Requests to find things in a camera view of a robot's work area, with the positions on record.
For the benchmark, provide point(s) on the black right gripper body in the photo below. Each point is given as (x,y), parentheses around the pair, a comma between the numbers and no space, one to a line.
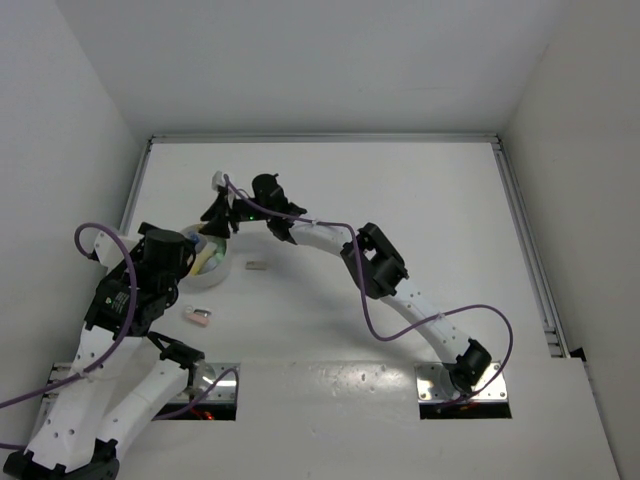
(248,210)

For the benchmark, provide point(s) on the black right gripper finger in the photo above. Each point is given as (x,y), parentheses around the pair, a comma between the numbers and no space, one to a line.
(218,209)
(217,226)

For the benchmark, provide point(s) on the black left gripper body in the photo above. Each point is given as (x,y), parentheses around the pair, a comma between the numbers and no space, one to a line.
(173,284)

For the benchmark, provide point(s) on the green highlighter pen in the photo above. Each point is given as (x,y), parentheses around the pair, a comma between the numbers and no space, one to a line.
(217,248)

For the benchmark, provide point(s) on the yellow highlighter pen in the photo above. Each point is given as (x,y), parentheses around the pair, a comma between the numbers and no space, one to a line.
(200,260)

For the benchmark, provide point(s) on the grey eraser block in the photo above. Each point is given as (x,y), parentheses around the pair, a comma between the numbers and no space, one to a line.
(256,265)

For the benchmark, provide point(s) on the pink silver usb stick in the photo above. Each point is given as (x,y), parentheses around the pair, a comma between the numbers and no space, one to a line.
(200,317)

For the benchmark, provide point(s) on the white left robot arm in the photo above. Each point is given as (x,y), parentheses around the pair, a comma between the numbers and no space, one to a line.
(83,437)

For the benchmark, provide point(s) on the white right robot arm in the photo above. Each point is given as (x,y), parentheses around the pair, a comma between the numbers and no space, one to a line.
(376,267)

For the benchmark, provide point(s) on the white round divided container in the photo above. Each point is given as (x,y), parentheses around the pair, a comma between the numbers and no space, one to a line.
(207,278)

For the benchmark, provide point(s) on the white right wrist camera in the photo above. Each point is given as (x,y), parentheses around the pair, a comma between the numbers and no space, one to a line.
(220,184)

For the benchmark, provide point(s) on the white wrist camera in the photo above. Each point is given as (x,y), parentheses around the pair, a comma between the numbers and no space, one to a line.
(220,184)
(107,250)

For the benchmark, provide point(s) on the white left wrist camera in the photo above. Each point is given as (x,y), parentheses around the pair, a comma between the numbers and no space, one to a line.
(107,250)

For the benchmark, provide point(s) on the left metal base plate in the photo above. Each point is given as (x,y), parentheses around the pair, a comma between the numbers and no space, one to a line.
(220,380)

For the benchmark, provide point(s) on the metal base plate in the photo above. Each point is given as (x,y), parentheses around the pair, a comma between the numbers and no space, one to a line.
(220,380)
(434,385)

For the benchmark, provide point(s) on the aluminium frame rail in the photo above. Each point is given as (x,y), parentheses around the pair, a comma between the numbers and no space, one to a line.
(320,398)

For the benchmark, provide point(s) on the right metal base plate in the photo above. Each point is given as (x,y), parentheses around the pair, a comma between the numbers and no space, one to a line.
(434,385)

